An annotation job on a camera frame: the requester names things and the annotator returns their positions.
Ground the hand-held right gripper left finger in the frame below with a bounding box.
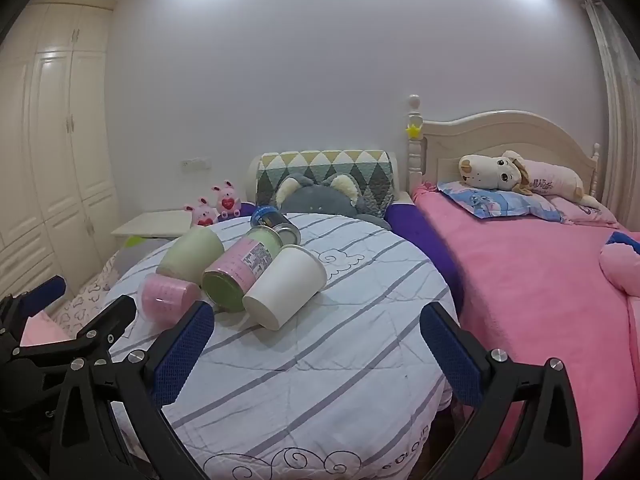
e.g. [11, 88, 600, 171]
[49, 301, 216, 480]

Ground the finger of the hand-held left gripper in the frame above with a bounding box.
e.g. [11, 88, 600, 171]
[0, 275, 67, 346]
[10, 295, 138, 362]

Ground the light green cup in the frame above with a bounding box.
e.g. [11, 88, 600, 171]
[156, 227, 226, 286]

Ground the cream wardrobe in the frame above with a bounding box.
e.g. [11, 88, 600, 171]
[0, 2, 121, 301]

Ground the purple cloth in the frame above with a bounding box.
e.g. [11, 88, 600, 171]
[385, 202, 466, 321]

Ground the white paper cup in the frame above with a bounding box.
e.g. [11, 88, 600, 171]
[242, 244, 328, 332]

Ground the blue metal can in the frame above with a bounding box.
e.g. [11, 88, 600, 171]
[250, 205, 302, 248]

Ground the white bedside table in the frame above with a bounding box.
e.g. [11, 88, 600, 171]
[110, 209, 201, 241]

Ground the blue printed pillow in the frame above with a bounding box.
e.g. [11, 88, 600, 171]
[437, 180, 568, 223]

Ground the cream dog plush toy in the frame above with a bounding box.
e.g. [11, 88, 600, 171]
[459, 150, 601, 208]

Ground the cream wooden bed headboard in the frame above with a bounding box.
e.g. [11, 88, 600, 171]
[406, 94, 601, 201]

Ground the pink bedspread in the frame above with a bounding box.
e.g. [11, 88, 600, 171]
[410, 182, 640, 480]

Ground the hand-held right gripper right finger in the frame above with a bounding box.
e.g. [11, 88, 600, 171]
[419, 302, 583, 480]

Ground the pale curtain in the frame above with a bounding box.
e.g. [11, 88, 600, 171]
[582, 0, 640, 233]

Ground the pink cloth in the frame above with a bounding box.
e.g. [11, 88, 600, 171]
[20, 310, 66, 347]

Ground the pink pillow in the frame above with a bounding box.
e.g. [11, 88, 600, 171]
[547, 195, 621, 226]

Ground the triangle patterned quilted cushion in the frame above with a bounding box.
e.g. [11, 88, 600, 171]
[256, 150, 393, 218]

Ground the heart print cloth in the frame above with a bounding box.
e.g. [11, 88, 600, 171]
[52, 250, 123, 338]

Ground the pink labelled green cup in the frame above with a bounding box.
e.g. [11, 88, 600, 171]
[201, 226, 287, 312]

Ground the blue cloth piece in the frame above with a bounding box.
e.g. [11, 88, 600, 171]
[607, 230, 640, 256]

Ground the grey plush cat toy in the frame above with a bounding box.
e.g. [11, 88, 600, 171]
[272, 172, 393, 231]

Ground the pink bunny plush pair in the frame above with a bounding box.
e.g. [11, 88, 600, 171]
[182, 197, 218, 228]

